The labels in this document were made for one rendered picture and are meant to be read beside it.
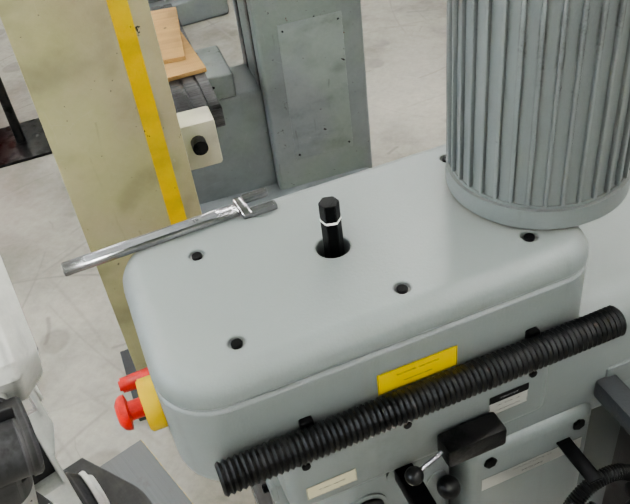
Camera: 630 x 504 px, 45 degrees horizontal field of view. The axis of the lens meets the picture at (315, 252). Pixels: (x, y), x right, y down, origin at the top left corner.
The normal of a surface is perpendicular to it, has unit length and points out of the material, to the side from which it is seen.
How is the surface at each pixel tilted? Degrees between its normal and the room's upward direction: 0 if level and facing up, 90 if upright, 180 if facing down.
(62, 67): 90
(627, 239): 0
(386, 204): 0
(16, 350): 59
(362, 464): 90
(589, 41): 90
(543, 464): 90
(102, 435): 0
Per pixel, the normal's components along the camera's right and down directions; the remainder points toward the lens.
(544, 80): -0.25, 0.64
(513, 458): 0.37, 0.56
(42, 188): -0.11, -0.76
